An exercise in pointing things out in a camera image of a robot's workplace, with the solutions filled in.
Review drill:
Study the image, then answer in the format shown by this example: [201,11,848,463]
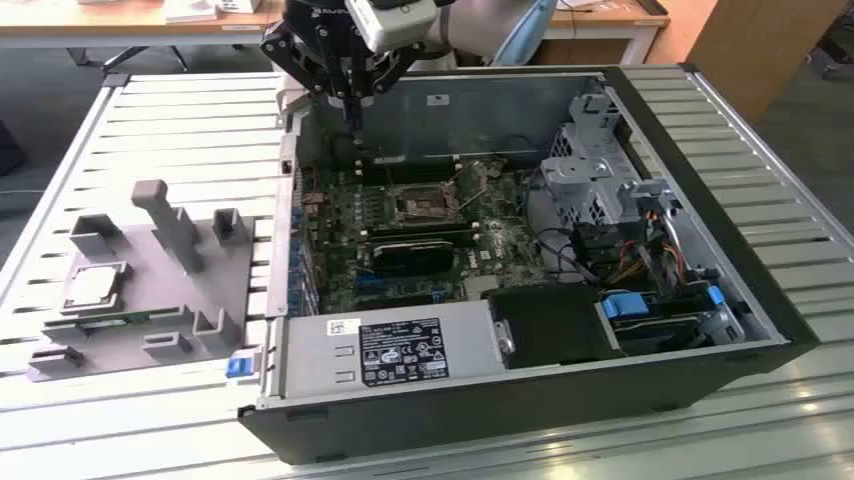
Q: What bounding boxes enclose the CPU socket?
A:
[393,183,469,226]

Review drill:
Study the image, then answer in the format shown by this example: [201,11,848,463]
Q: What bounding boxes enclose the blue expansion slot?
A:
[355,269,393,294]

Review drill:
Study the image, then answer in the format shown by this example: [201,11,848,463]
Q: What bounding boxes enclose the black PC case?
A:
[238,63,824,466]

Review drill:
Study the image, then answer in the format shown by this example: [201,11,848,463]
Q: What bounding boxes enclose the coloured power wire bundle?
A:
[617,237,693,291]

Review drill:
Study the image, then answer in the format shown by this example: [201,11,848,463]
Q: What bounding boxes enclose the blue case latch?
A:
[225,355,261,380]

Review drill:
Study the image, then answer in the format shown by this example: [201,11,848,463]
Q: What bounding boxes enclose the black wheeled chair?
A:
[817,29,854,81]

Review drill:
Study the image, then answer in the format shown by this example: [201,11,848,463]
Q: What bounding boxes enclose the black plastic shroud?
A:
[486,285,626,371]

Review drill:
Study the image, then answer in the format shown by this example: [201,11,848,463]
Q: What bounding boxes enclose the silver CPU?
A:
[61,263,129,307]

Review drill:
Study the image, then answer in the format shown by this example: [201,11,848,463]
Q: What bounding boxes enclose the black graphics card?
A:
[367,239,457,280]

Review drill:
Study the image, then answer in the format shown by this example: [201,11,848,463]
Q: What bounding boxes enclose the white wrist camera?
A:
[346,0,457,54]

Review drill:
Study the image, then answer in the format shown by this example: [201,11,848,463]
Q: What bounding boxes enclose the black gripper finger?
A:
[258,22,357,146]
[354,43,429,146]

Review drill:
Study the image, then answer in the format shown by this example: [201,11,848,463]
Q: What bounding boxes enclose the metal socket cover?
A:
[448,159,494,201]

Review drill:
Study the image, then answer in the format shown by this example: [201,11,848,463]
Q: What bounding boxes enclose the green motherboard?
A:
[293,162,536,316]

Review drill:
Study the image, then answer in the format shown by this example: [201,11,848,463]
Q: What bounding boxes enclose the blue disk carrier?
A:
[598,291,653,321]

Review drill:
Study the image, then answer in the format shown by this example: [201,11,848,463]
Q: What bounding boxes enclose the wooden cabinet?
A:
[645,0,850,124]

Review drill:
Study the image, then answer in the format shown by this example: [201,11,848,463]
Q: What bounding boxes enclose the grey parts rack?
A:
[26,179,262,384]

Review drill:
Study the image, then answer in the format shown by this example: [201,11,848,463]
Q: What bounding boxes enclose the small silver heatsink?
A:
[462,276,501,302]

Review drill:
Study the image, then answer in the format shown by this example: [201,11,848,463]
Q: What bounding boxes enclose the white paper box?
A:
[165,0,222,24]

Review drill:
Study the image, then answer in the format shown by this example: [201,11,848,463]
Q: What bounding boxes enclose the green RAM stick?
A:
[365,225,473,246]
[77,310,162,331]

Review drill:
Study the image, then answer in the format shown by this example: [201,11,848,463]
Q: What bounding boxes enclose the silver metal drive cage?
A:
[540,92,676,226]

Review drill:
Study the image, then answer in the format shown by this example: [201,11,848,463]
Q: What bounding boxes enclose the wooden desk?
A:
[0,0,673,66]

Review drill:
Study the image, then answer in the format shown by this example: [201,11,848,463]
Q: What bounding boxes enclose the grey power supply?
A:
[257,304,510,411]

